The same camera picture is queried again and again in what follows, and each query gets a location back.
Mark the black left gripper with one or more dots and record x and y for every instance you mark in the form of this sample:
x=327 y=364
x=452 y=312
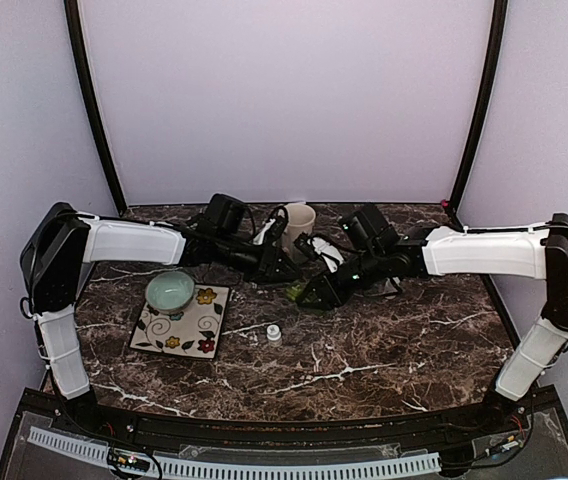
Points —
x=269 y=263

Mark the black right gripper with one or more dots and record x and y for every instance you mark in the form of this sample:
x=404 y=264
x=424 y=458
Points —
x=331 y=294

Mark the green weekly pill organizer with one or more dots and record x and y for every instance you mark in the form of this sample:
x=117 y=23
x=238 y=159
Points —
x=305 y=298

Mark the white pill bottle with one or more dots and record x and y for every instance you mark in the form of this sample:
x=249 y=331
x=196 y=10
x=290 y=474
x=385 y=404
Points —
x=391 y=289
x=274 y=334

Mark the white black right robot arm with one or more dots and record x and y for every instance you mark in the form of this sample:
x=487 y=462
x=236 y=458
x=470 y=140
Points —
x=537 y=251

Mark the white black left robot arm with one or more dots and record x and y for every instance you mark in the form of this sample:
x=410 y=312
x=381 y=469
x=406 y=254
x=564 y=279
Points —
x=66 y=239

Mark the white mug with coral pattern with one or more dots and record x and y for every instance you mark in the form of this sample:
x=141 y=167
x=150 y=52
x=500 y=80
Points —
x=301 y=219

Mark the square floral plate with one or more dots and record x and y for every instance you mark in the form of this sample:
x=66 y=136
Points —
x=192 y=332

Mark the plain celadon green bowl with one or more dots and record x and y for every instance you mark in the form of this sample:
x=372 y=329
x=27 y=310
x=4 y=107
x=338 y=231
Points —
x=169 y=292

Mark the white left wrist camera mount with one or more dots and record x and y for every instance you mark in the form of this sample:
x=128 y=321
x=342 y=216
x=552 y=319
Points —
x=271 y=232

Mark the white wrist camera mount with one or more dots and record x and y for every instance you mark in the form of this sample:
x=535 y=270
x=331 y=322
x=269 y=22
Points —
x=327 y=252
x=271 y=232

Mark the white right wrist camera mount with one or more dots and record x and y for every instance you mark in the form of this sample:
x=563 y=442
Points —
x=327 y=252

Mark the black front table rail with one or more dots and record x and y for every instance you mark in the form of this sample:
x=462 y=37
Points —
x=541 y=418

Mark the white slotted cable duct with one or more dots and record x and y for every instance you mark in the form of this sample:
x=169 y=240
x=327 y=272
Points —
x=216 y=463

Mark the black frame post left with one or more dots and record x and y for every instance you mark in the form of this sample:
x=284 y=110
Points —
x=87 y=89

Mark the black frame post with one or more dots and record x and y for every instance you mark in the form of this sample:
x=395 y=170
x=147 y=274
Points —
x=480 y=111
x=87 y=89

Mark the black frame post right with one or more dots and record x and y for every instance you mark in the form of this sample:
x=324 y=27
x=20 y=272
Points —
x=480 y=111

